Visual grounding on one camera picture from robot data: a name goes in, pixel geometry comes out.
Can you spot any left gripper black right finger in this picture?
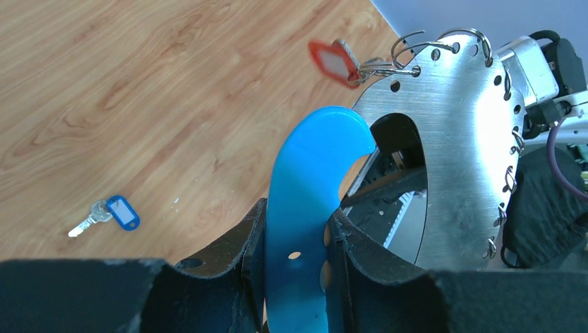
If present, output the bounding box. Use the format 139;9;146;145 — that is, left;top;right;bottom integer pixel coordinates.
326;210;587;332

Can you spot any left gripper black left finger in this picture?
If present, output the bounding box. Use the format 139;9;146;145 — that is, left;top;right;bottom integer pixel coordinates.
1;199;266;332

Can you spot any metal key plate blue handle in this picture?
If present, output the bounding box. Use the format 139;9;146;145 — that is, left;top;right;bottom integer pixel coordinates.
264;28;524;332

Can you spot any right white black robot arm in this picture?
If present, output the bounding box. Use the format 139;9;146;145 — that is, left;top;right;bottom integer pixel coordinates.
497;30;587;268

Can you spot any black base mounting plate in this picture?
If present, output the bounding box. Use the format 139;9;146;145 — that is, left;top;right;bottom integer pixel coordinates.
341;113;427;249

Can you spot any loose key blue tag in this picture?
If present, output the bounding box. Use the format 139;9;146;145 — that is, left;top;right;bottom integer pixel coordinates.
67;195;141;238

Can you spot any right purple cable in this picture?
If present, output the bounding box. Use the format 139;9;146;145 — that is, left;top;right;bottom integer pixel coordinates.
546;118;588;203

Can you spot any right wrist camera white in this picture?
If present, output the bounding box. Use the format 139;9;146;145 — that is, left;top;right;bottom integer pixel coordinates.
496;31;587;144

